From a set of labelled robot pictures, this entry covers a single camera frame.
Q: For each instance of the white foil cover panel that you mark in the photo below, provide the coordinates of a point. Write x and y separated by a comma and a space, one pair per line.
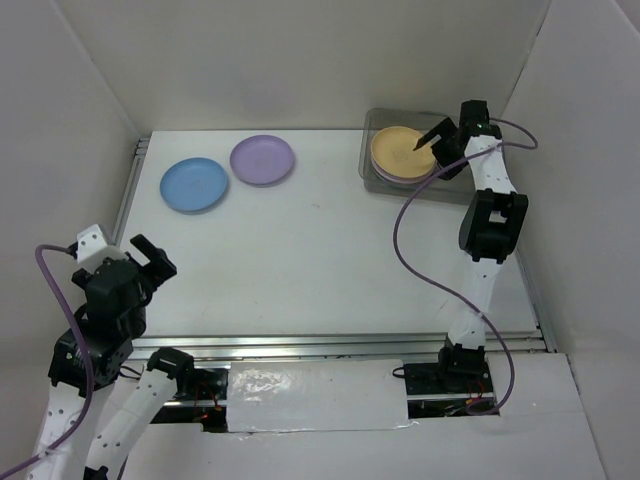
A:
342, 395

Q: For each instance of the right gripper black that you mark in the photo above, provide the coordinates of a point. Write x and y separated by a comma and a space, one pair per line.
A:
444, 128

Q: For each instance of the purple plate front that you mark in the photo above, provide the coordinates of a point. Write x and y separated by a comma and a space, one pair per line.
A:
399, 180

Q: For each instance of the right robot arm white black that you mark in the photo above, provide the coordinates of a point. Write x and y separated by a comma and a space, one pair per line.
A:
488, 233

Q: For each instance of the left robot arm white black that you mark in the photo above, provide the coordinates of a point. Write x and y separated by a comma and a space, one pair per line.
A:
88, 357

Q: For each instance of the orange plate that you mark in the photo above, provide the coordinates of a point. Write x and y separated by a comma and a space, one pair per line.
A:
392, 150

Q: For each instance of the blue plate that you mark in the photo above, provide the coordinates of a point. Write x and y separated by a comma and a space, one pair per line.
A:
193, 185

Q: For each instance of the purple plate rear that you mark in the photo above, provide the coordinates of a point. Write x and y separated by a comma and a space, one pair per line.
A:
262, 160

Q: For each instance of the clear plastic bin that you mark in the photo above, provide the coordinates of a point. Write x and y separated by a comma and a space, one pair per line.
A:
457, 191

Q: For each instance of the aluminium frame rail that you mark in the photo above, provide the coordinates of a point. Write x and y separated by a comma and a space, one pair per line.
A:
304, 269

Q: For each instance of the purple plate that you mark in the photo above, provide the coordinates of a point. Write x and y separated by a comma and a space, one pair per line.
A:
262, 160
399, 180

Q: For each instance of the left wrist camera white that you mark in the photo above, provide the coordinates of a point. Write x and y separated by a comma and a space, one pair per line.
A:
92, 246

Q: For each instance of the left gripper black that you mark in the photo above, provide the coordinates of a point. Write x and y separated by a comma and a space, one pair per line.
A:
160, 267

